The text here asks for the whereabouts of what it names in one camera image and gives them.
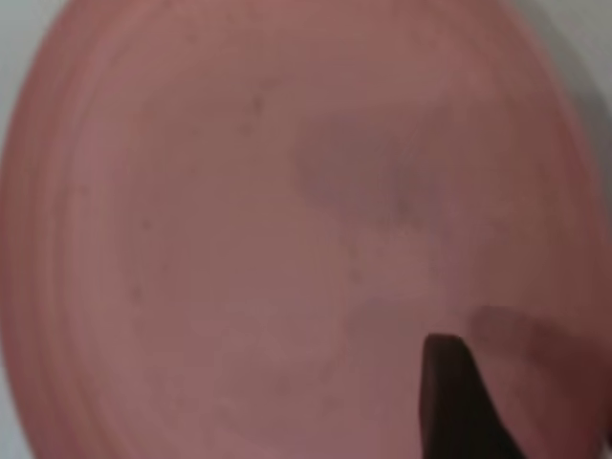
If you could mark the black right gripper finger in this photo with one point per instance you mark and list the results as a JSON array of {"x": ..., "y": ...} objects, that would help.
[{"x": 454, "y": 411}]

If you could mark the pink plate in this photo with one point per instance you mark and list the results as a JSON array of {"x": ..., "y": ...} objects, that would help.
[{"x": 239, "y": 239}]

